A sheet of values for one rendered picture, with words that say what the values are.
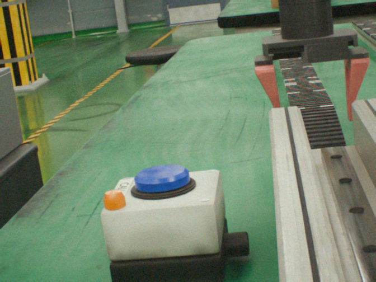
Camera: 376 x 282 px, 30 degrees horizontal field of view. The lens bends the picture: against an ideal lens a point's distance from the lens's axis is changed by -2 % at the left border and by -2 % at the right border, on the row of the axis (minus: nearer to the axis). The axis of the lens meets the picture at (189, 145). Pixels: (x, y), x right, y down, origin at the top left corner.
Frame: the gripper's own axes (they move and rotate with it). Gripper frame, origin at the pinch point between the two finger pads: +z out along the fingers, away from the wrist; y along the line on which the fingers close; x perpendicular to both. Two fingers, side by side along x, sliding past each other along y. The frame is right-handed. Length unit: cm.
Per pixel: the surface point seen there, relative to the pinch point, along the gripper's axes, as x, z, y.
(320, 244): -48.1, -5.3, -3.0
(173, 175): -31.1, -4.1, -12.0
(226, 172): -7.7, 3.2, -10.0
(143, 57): 285, 27, -68
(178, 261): -33.8, 1.2, -12.1
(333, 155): -24.4, -2.5, -0.3
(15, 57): 576, 48, -243
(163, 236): -33.8, -0.7, -12.9
